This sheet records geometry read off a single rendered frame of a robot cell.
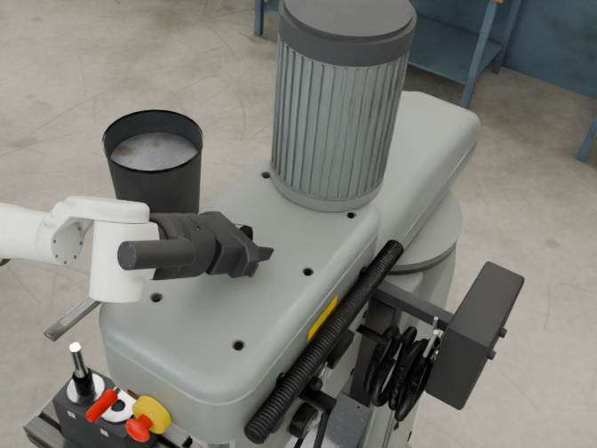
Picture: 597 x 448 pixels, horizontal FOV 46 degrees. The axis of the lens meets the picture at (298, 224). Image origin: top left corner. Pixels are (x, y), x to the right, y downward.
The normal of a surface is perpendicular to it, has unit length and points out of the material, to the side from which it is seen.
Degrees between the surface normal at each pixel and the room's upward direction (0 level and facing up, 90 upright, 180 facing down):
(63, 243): 77
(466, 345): 90
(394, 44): 90
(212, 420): 90
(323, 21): 0
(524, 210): 0
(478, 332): 0
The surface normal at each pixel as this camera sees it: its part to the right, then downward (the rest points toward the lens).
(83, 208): -0.35, 0.04
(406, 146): 0.07, -0.72
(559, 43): -0.53, 0.56
